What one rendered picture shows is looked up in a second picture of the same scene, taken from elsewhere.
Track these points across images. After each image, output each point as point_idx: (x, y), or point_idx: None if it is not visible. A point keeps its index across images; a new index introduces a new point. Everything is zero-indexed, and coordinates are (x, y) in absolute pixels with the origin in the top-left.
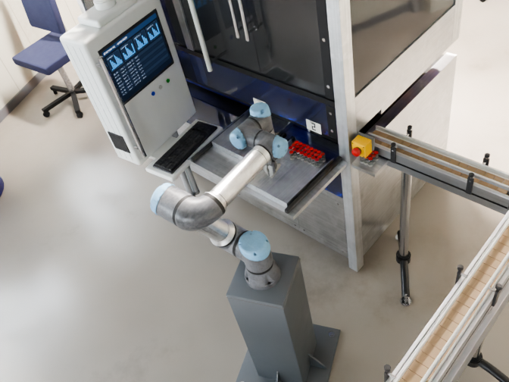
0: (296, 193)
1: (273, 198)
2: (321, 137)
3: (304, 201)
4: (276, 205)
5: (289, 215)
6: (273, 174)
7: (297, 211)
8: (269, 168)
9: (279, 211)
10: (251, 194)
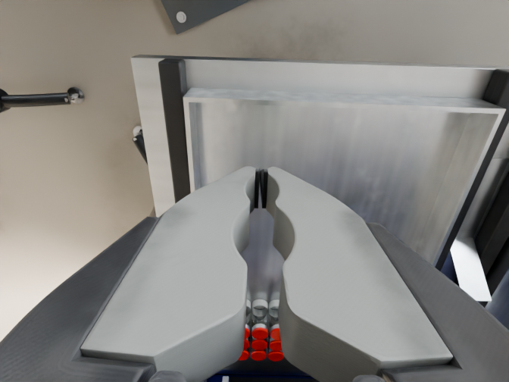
0: (190, 174)
1: (279, 97)
2: (309, 375)
3: (159, 161)
4: (257, 76)
5: (153, 57)
6: (183, 198)
7: (145, 101)
8: (219, 263)
9: (227, 57)
10: (417, 67)
